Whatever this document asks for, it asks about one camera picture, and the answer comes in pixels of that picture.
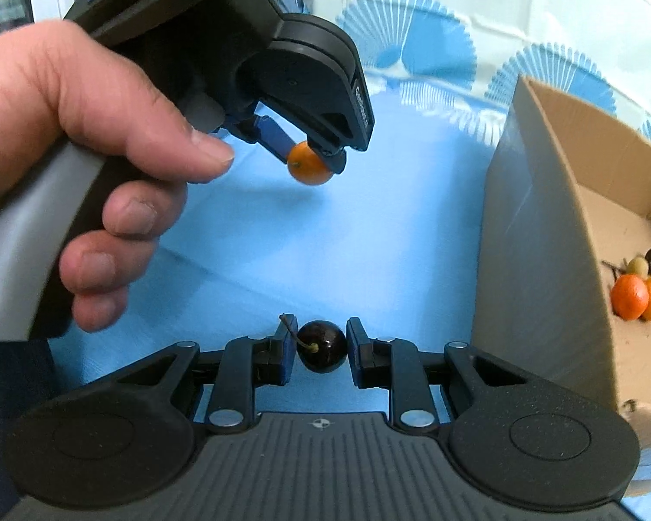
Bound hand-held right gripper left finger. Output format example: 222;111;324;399
105;321;295;435

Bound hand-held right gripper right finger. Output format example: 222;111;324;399
346;317;542;435

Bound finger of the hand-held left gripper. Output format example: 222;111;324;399
220;113;297;165
308;140;349;175

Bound dark cherry with stem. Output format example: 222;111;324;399
279;313;349;374

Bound brown cardboard box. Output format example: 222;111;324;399
469;75;651;451

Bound person's left hand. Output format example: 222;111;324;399
0;19;237;333

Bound blue fan-patterned sheet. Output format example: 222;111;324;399
49;0;651;521

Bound dark cloth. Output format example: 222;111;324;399
0;336;55;521

